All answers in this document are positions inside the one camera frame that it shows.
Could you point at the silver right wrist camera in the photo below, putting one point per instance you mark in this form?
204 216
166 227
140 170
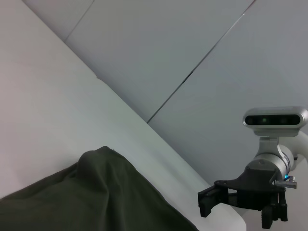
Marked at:
274 120

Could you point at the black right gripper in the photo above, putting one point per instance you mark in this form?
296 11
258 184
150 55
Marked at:
255 187

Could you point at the dark green FREE t-shirt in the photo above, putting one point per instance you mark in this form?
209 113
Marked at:
96 192

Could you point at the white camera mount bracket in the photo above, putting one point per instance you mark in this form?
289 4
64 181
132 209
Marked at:
269 145

